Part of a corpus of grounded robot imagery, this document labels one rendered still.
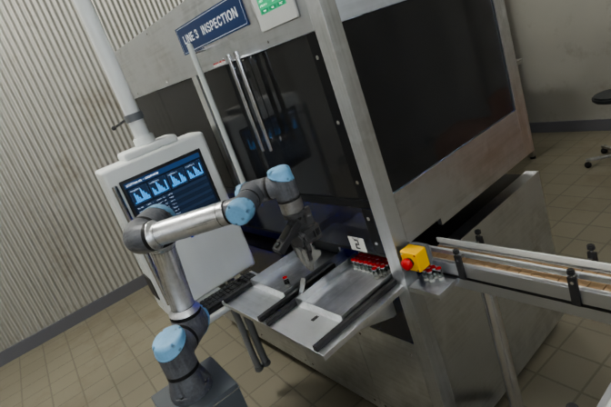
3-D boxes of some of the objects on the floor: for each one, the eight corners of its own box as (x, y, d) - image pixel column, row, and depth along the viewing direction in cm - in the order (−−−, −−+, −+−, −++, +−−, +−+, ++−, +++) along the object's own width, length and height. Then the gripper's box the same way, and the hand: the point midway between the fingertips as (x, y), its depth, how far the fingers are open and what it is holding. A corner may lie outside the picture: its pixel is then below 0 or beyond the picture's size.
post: (459, 451, 193) (298, -75, 137) (472, 458, 189) (310, -83, 132) (451, 462, 190) (282, -72, 134) (464, 471, 185) (294, -80, 129)
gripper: (314, 205, 146) (334, 263, 152) (296, 203, 153) (316, 258, 159) (293, 218, 141) (315, 276, 147) (277, 215, 149) (298, 271, 154)
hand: (308, 268), depth 151 cm, fingers closed
